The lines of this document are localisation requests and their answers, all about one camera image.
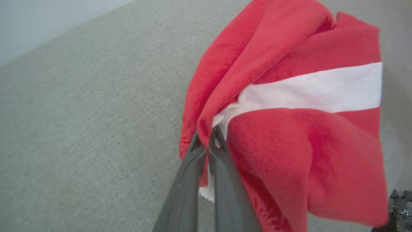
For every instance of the grey fabric sofa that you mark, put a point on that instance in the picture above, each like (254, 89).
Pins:
(96, 129)

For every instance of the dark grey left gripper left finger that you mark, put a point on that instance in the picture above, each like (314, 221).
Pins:
(182, 193)

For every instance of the red shorts with white trim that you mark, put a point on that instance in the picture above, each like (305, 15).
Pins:
(289, 145)

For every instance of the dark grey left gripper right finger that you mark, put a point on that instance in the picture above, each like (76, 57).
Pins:
(228, 196)

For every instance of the grey metal robot part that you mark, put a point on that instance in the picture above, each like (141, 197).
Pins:
(400, 209)

